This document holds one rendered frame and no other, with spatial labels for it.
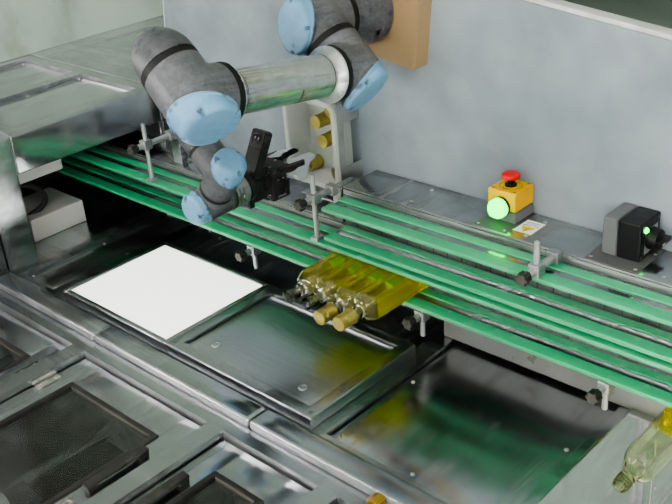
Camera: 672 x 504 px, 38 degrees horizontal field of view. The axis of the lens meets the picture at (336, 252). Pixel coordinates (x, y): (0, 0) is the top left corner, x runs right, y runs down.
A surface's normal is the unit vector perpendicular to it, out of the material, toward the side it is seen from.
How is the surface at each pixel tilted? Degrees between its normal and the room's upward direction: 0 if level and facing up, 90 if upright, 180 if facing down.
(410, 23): 4
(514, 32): 0
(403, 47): 4
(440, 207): 90
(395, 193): 90
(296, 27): 12
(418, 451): 90
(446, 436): 91
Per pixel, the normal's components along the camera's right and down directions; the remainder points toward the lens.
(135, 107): 0.73, 0.26
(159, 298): -0.07, -0.88
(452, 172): -0.68, 0.38
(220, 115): 0.45, 0.84
